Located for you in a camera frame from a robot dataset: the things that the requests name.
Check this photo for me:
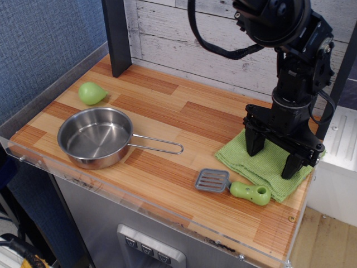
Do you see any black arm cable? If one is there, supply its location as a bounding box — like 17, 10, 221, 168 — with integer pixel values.
187, 0, 264, 60

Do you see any silver button control panel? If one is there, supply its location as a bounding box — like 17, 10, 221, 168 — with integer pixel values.
117, 224, 186, 267

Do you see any stainless steel pan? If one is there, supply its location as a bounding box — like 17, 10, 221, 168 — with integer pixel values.
57, 107, 184, 170

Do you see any dark right upright post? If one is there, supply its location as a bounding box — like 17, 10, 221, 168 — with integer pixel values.
316, 25, 356, 140

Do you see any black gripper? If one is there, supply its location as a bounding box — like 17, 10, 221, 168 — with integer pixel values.
243, 94, 325, 179

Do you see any dark upright post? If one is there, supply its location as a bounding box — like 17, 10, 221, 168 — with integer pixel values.
102, 0, 132, 78
316, 25, 356, 140

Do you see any green toy pear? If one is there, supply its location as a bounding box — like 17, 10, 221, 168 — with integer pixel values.
78, 82, 109, 106

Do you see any clear acrylic edge guard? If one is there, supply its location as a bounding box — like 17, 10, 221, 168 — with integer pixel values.
1, 119, 313, 267

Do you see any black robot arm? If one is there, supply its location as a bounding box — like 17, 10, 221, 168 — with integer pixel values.
233, 1, 334, 179

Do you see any green towel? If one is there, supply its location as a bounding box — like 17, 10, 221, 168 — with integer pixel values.
215, 130, 313, 203

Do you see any white side cabinet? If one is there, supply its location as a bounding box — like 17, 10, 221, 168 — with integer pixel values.
307, 106, 356, 226

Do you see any yellow black object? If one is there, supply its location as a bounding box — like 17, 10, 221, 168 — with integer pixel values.
20, 253, 50, 268

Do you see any dark left upright post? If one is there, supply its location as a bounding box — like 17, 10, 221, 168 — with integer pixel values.
102, 0, 132, 78

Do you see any green handled grey spatula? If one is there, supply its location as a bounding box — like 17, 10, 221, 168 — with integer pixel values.
195, 169, 272, 206

